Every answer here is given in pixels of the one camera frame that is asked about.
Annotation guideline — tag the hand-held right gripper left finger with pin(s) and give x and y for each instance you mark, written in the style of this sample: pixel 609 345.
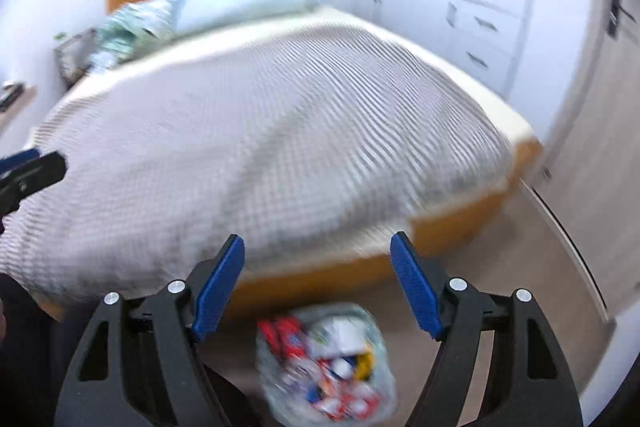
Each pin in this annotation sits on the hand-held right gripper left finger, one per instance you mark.
pixel 220 287

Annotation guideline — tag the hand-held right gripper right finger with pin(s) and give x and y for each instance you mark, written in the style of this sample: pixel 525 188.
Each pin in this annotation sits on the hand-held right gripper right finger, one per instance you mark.
pixel 415 287

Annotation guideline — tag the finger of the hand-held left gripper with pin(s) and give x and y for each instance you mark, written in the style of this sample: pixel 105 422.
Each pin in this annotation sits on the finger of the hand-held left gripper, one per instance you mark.
pixel 35 172

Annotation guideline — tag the butterfly print plastic bag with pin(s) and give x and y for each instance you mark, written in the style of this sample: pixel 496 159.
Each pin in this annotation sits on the butterfly print plastic bag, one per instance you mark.
pixel 380 357

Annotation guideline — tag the nightstand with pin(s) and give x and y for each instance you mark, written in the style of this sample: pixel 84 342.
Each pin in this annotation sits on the nightstand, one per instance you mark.
pixel 75 57

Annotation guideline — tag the crumpled green quilt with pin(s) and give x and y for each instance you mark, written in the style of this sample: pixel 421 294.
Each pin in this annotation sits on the crumpled green quilt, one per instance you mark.
pixel 130 27

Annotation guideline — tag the cream bed sheet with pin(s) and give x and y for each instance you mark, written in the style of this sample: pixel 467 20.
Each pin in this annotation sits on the cream bed sheet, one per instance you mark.
pixel 515 124

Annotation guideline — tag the grey door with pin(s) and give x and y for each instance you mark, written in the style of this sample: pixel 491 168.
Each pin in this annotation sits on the grey door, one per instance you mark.
pixel 590 132

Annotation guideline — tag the light blue pillow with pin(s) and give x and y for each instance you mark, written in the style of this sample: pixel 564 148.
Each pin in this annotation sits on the light blue pillow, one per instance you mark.
pixel 240 2

